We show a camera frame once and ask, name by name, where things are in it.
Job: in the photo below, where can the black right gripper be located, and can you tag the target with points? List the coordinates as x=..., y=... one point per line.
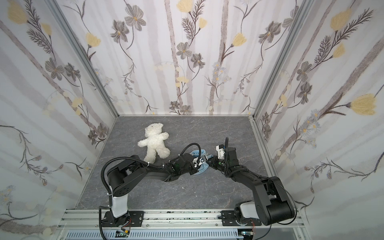
x=212, y=161

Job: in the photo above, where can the light blue fleece hoodie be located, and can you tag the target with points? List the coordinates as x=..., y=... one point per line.
x=205, y=157

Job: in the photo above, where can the white plush teddy bear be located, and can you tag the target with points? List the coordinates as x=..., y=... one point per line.
x=154, y=142

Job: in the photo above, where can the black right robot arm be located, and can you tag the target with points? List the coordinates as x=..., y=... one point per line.
x=271, y=200

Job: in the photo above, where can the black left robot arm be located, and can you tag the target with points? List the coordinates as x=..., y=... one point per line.
x=121, y=175

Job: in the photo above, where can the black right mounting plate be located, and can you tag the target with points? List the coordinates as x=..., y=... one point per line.
x=232, y=218

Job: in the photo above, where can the black mounting plate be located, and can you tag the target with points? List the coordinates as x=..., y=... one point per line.
x=232, y=218
x=130, y=219

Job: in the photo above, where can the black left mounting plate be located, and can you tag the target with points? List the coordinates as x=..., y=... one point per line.
x=130, y=219

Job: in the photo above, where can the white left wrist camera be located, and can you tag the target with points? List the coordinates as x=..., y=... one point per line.
x=197, y=162

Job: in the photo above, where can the white slotted cable duct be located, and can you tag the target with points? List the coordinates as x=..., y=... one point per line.
x=189, y=234

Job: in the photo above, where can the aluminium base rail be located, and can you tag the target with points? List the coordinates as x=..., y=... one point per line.
x=153, y=219

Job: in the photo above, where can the aluminium corner post right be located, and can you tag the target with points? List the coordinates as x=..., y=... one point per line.
x=298, y=22

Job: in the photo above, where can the aluminium corner post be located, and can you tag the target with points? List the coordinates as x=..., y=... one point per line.
x=81, y=53
x=298, y=22

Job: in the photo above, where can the aluminium corner post left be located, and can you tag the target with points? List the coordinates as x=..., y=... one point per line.
x=81, y=53

